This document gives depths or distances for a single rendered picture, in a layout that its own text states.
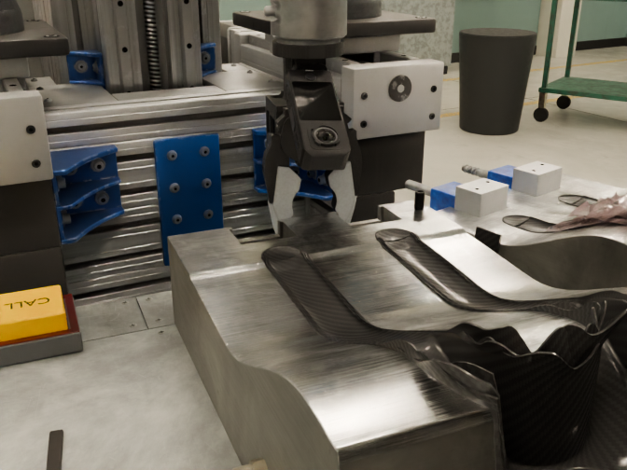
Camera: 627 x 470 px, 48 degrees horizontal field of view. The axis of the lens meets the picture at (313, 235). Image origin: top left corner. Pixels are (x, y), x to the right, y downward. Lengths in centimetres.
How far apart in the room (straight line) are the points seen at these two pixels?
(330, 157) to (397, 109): 31
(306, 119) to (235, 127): 32
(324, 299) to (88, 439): 20
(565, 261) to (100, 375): 43
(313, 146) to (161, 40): 49
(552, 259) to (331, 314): 26
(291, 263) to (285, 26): 23
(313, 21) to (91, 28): 49
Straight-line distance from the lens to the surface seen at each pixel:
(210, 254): 61
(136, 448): 54
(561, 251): 70
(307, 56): 69
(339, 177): 74
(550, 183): 90
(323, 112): 67
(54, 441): 56
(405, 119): 94
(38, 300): 69
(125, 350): 66
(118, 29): 102
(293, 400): 36
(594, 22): 904
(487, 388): 35
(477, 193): 80
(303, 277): 58
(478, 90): 462
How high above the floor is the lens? 113
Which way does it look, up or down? 22 degrees down
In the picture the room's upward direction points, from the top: straight up
